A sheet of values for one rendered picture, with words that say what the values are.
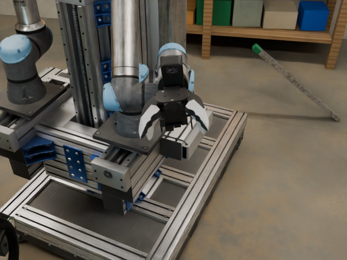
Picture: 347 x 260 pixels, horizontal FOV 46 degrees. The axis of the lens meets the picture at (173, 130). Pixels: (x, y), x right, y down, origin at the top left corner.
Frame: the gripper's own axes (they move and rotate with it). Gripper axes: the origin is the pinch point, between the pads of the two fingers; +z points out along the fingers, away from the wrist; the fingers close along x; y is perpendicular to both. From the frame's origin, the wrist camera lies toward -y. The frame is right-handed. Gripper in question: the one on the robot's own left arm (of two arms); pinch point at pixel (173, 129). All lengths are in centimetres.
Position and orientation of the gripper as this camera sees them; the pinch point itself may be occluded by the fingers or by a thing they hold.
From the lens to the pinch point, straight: 79.3
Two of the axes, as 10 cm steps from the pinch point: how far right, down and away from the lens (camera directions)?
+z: 0.2, 6.2, -7.8
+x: -9.9, 1.2, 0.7
